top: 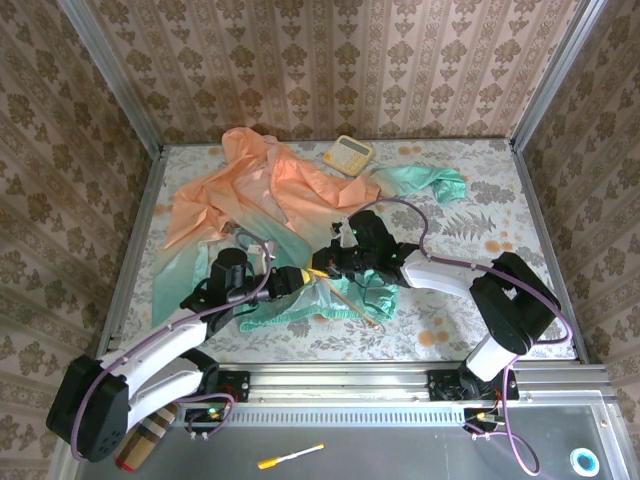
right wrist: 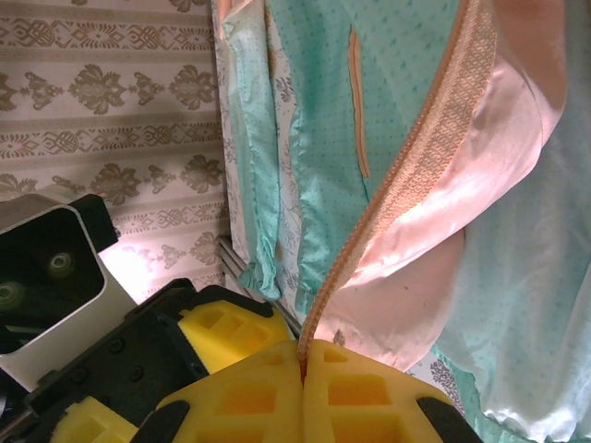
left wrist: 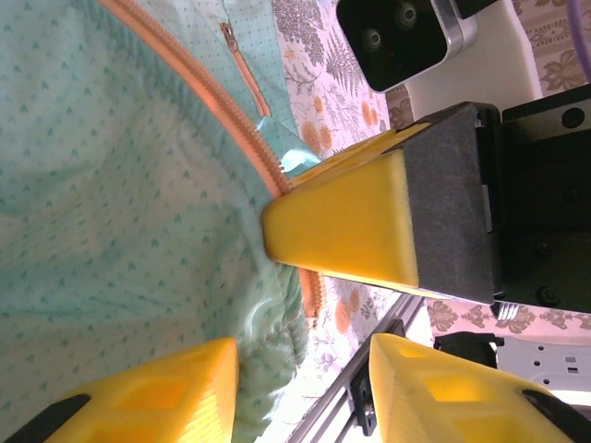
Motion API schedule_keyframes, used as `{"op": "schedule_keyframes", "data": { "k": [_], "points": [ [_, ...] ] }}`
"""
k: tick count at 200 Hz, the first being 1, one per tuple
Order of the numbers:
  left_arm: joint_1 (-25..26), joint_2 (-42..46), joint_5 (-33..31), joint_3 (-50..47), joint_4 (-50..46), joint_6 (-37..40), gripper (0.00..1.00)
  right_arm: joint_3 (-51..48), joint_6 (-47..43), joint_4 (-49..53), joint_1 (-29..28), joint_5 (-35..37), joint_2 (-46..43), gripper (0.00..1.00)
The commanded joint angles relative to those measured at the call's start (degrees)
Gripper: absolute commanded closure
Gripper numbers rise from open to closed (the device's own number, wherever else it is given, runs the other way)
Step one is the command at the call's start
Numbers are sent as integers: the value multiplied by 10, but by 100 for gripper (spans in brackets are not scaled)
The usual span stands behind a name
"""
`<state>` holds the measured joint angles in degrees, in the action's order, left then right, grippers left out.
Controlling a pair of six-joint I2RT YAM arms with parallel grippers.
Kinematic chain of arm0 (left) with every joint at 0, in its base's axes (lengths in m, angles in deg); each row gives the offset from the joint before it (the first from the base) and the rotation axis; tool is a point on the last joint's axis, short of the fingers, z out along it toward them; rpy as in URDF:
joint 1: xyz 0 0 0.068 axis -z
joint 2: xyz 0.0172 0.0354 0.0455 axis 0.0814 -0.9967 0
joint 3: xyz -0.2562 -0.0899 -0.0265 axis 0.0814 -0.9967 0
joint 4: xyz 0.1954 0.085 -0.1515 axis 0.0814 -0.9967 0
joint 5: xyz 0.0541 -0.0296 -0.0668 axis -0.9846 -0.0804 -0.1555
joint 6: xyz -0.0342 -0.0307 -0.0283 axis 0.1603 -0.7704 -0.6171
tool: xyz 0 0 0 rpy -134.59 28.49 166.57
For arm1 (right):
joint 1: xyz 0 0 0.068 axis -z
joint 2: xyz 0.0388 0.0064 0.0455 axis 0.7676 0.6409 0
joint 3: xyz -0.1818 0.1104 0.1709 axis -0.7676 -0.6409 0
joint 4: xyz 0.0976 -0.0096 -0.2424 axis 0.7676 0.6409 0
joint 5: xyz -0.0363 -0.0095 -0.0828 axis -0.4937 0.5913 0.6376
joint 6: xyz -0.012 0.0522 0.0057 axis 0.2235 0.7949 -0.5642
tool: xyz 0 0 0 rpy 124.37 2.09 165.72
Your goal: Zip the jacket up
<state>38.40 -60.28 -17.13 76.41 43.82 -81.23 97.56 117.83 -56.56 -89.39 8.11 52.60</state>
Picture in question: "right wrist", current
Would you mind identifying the aluminium table side rail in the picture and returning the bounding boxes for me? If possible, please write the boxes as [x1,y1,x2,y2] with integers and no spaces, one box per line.
[217,233,304,336]

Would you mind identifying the teal and peach zip jacket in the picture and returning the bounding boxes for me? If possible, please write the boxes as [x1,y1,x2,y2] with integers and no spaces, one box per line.
[215,0,591,443]

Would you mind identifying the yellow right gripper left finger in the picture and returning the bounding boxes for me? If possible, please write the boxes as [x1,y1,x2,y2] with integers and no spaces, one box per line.
[137,340,307,443]

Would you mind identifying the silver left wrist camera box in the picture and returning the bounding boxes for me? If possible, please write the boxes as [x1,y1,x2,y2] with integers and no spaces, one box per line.
[0,192,123,393]

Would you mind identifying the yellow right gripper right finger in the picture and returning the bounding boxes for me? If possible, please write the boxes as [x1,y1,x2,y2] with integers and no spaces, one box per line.
[303,339,482,443]

